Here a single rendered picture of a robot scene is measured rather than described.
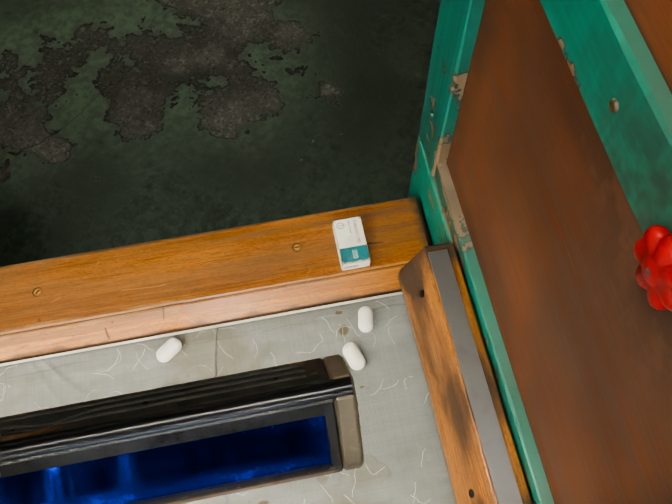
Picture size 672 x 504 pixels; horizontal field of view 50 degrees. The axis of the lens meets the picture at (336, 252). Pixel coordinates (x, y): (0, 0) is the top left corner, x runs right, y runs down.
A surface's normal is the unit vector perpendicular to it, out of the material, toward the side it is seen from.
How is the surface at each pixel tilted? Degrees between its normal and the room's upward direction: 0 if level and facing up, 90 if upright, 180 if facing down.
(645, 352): 90
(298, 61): 0
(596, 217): 90
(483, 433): 0
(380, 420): 0
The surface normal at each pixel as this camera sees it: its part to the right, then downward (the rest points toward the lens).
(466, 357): 0.00, -0.45
